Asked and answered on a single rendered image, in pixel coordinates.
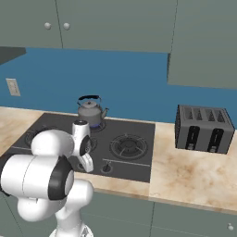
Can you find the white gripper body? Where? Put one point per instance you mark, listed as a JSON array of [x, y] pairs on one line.
[[88, 162]]

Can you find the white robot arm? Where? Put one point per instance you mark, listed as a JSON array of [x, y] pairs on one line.
[[34, 177]]

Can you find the black hob knob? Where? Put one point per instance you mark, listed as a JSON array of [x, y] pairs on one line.
[[106, 168]]

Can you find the black gas hob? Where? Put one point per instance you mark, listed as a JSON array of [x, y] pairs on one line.
[[132, 163]]

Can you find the grey-green lower cupboard door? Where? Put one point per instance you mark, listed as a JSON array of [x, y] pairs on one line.
[[120, 217], [7, 220], [194, 223]]

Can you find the grey-green cupboard door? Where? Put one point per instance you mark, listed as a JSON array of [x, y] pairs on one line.
[[194, 223], [120, 24], [27, 18], [120, 217], [7, 220]]

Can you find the dark grey four-slot toaster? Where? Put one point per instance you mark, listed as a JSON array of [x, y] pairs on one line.
[[202, 131]]

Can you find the dark grey range hood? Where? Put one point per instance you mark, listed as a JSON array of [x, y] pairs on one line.
[[9, 55]]

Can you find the round grey cupboard knob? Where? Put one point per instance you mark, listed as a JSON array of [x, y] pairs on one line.
[[230, 227], [47, 25], [66, 26]]

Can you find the grey-green upper cupboard door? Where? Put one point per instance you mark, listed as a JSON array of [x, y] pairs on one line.
[[27, 18], [120, 24]]

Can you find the tall grey-green cupboard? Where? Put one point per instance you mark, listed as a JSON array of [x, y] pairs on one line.
[[205, 43]]

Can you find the beige wall socket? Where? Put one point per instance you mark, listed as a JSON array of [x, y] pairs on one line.
[[13, 87]]

